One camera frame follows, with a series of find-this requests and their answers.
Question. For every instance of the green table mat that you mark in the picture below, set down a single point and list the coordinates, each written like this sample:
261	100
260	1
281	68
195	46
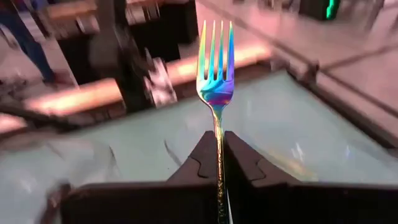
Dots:
280	124

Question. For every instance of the iridescent rainbow fork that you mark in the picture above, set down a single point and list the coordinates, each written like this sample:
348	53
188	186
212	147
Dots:
216	93

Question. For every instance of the clear plastic bin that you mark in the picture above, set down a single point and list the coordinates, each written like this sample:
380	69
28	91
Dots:
77	161

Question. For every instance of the black device with green light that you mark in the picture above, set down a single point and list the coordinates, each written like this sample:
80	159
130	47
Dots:
332	9

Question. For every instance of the person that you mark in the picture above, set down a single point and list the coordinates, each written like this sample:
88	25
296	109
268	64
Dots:
31	46

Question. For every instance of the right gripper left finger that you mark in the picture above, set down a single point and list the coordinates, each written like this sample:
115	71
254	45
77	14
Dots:
140	205

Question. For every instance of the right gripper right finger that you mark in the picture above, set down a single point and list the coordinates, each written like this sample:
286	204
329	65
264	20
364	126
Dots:
295	205

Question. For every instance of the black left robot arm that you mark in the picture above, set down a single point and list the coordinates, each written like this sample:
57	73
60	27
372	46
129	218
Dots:
130	77

